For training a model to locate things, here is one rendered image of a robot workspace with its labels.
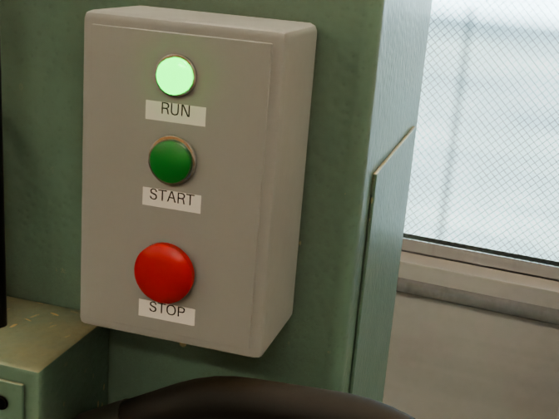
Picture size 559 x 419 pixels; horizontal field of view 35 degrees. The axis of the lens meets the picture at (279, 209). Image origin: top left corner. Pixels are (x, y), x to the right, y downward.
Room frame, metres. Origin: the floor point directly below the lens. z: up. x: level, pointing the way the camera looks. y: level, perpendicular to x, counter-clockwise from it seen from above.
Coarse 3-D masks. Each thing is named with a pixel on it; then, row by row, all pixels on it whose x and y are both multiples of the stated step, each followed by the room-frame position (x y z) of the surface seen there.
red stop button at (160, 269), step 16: (144, 256) 0.40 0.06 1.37; (160, 256) 0.39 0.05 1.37; (176, 256) 0.39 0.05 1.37; (144, 272) 0.40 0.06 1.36; (160, 272) 0.39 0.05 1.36; (176, 272) 0.39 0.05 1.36; (192, 272) 0.39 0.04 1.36; (144, 288) 0.40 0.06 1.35; (160, 288) 0.39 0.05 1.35; (176, 288) 0.39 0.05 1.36
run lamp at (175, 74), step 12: (168, 60) 0.40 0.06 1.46; (180, 60) 0.40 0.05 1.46; (156, 72) 0.40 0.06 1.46; (168, 72) 0.40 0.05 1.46; (180, 72) 0.40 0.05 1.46; (192, 72) 0.40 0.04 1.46; (168, 84) 0.40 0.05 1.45; (180, 84) 0.40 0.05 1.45; (192, 84) 0.40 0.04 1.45; (180, 96) 0.40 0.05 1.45
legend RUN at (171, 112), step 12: (156, 108) 0.41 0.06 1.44; (168, 108) 0.40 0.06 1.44; (180, 108) 0.40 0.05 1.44; (192, 108) 0.40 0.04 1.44; (204, 108) 0.40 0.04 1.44; (156, 120) 0.41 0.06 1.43; (168, 120) 0.40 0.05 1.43; (180, 120) 0.40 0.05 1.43; (192, 120) 0.40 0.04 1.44; (204, 120) 0.40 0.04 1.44
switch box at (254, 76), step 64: (128, 64) 0.41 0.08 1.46; (256, 64) 0.39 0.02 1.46; (128, 128) 0.41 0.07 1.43; (192, 128) 0.40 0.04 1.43; (256, 128) 0.39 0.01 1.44; (128, 192) 0.41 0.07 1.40; (192, 192) 0.40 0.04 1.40; (256, 192) 0.39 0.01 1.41; (128, 256) 0.41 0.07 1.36; (192, 256) 0.40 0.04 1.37; (256, 256) 0.39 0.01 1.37; (128, 320) 0.41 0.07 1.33; (256, 320) 0.39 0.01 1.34
